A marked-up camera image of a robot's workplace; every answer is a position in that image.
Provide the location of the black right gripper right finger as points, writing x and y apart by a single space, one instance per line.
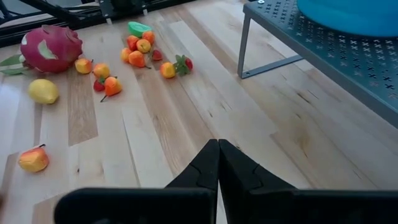
236 174

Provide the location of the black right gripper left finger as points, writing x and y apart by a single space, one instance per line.
205 174

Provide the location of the small orange peach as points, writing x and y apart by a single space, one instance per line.
149 36
83 66
143 45
101 71
168 70
132 42
136 59
125 54

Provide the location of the red plastic strawberry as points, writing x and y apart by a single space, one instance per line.
157 55
184 64

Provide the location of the small orange pear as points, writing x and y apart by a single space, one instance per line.
33 159
112 87

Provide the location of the green avocado half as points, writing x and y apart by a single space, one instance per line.
138 28

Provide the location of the yellow lemon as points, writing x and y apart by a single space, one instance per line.
43 91

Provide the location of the blue collapsible colander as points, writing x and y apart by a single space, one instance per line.
351 15

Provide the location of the pink dragon fruit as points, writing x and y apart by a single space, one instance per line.
51 48

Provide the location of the grey perforated metal shelf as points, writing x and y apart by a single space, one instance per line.
342 62

